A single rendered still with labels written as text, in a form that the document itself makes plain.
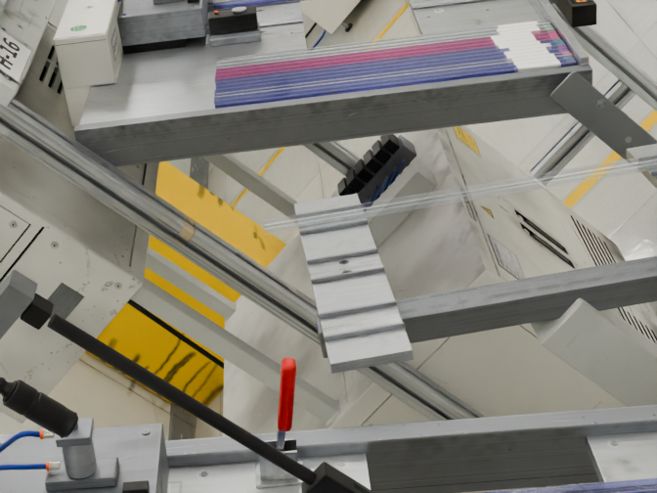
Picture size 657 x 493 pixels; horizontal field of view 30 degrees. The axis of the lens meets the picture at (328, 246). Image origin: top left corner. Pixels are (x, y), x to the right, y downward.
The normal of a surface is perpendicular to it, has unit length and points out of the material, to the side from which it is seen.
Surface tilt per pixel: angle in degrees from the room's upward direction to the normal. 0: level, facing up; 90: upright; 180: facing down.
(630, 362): 90
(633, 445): 48
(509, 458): 90
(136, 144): 90
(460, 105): 90
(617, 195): 0
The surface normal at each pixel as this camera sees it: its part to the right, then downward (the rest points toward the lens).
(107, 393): 0.64, -0.69
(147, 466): -0.04, -0.87
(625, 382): 0.11, 0.43
